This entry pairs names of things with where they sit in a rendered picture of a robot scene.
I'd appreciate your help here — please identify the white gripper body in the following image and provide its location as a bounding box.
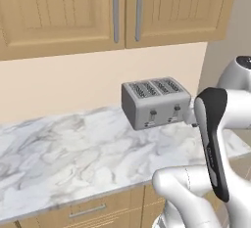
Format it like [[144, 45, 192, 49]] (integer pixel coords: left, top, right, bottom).
[[183, 100, 199, 129]]

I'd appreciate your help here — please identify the grey four-slot toaster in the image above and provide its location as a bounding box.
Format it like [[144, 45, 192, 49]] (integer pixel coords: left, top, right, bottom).
[[121, 76, 192, 131]]

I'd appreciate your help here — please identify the light wood base cupboard door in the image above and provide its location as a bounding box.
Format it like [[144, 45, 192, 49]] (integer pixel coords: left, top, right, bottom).
[[140, 182, 167, 228]]

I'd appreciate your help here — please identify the light wood drawer front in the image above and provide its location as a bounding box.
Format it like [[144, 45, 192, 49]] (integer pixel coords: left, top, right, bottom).
[[17, 185, 146, 228]]

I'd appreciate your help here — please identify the wide light wood cupboard door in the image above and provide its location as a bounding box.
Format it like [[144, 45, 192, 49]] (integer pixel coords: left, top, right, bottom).
[[0, 0, 126, 62]]

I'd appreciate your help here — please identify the long grey cupboard handle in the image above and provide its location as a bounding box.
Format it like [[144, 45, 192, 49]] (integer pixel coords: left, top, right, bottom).
[[112, 0, 121, 44], [134, 0, 144, 43]]

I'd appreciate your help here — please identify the grey drawer handle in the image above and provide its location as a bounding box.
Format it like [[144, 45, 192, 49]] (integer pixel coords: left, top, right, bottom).
[[68, 203, 108, 219]]

